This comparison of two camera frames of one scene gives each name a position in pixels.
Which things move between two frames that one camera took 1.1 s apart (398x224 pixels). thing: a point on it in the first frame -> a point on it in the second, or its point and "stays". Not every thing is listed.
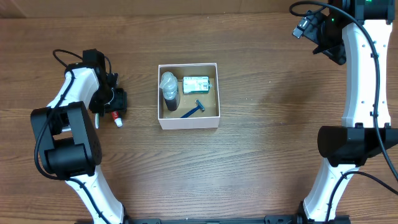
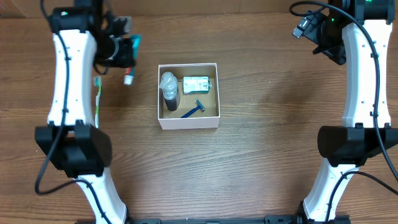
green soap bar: [196, 84] stays
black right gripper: [336, 51] stays
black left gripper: [120, 101] -> [125, 58]
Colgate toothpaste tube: [118, 121] -> [129, 72]
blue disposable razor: [199, 106] stays
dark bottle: [169, 86] stays
